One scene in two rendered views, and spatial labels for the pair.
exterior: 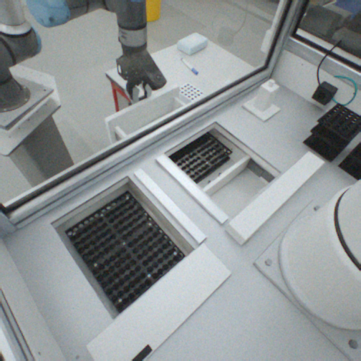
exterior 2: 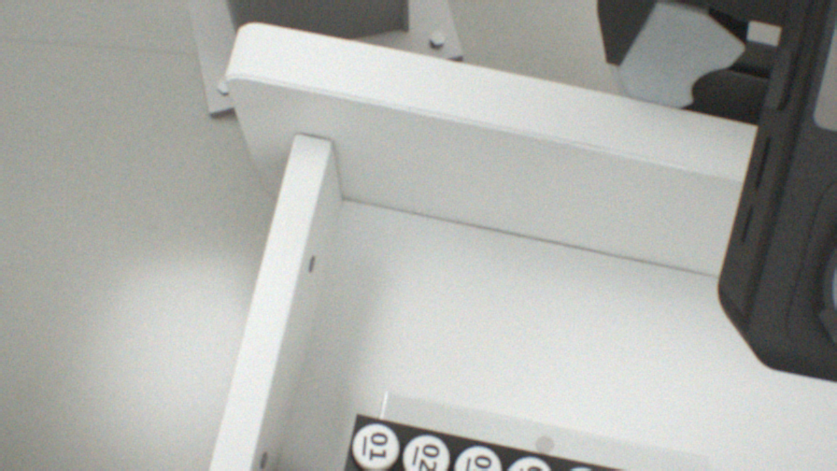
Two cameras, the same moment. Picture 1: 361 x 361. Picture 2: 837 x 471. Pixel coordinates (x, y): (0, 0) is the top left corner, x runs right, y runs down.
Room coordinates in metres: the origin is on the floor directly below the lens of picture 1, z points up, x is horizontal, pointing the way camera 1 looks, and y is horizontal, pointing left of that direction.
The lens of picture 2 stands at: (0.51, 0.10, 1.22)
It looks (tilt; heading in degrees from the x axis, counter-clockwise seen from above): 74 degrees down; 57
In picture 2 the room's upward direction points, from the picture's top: 2 degrees clockwise
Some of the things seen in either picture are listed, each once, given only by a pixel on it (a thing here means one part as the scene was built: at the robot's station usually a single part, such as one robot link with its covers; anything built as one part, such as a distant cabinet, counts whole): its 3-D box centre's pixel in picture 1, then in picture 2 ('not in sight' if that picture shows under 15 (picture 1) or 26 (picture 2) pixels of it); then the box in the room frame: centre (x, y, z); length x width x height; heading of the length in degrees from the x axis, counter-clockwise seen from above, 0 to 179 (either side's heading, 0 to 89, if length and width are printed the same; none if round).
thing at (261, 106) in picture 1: (266, 95); not in sight; (0.65, -0.23, 1.00); 0.09 x 0.08 x 0.10; 47
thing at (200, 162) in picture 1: (185, 150); not in sight; (0.51, 0.00, 0.87); 0.22 x 0.18 x 0.06; 47
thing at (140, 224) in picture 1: (125, 248); not in sight; (0.19, 0.11, 0.87); 0.22 x 0.18 x 0.06; 47
